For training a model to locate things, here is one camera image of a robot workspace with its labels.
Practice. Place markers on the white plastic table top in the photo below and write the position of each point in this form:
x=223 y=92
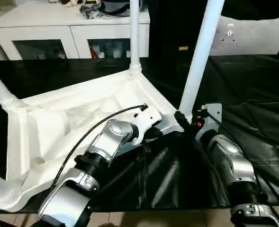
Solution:
x=58 y=123

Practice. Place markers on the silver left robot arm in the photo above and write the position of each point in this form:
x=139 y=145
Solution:
x=101 y=156

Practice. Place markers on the black table mat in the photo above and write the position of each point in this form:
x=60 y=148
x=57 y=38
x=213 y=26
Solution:
x=253 y=104

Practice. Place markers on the black cabinet with yellow label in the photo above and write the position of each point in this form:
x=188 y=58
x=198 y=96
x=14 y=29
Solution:
x=172 y=28

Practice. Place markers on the grey cushion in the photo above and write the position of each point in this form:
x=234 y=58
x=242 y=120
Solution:
x=253 y=35

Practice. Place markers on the white glass-door cabinet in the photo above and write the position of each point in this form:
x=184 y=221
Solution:
x=54 y=28

